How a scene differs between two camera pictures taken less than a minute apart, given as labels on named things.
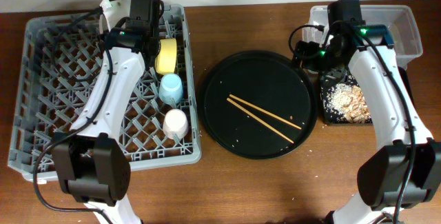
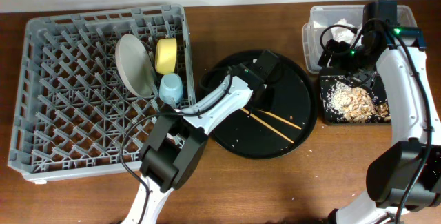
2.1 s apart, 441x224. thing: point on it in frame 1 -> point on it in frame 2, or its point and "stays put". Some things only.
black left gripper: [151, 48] -> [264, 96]
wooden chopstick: [260, 120] stays put
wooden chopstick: [264, 111] stays put
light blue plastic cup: [171, 89] stays put
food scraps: [348, 101] stays put
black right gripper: [309, 60] -> [337, 60]
